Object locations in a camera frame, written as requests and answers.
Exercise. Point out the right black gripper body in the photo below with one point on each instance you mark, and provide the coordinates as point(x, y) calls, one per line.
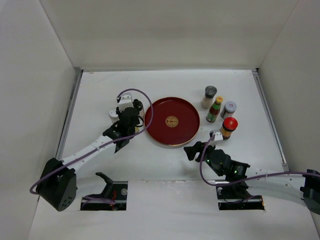
point(209, 149)

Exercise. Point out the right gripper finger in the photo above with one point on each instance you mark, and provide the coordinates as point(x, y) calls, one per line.
point(191, 152)
point(200, 145)

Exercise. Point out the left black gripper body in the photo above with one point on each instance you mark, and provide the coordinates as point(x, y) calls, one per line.
point(119, 113)

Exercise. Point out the white jar black pump lid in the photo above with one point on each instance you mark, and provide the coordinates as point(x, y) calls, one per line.
point(139, 105)

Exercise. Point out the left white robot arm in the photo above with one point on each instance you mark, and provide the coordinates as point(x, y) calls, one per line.
point(58, 182)

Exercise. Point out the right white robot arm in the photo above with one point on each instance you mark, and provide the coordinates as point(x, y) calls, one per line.
point(299, 187)

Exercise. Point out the white jar silver lid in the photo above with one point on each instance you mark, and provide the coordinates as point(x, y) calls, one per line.
point(114, 117)

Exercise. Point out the round red lacquer tray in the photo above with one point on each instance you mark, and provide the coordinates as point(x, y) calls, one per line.
point(172, 121)

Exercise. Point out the jar with red lid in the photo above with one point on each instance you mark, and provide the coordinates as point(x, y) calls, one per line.
point(229, 125)

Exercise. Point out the sauce bottle yellow cap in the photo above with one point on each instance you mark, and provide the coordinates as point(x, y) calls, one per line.
point(214, 110)

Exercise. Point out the jar silver lid red label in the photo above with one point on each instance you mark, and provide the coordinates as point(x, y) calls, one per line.
point(229, 109)

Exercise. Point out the grinder jar grey lid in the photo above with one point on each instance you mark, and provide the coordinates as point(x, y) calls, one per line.
point(208, 98)

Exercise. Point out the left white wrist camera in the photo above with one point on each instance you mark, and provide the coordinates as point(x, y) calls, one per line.
point(124, 101)

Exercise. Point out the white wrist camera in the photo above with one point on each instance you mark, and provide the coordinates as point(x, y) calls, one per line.
point(216, 137)
point(124, 101)

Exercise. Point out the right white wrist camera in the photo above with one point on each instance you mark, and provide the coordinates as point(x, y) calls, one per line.
point(216, 137)

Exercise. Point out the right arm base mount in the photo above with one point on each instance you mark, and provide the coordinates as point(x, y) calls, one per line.
point(237, 198)

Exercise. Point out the right aluminium table rail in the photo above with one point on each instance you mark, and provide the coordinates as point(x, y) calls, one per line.
point(267, 111)

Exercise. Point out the aluminium table rail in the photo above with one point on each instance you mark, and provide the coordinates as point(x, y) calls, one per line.
point(69, 112)
point(267, 111)

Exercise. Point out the left aluminium table rail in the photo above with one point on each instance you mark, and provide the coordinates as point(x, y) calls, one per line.
point(69, 112)

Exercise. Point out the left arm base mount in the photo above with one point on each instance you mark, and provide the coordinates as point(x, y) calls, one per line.
point(112, 198)

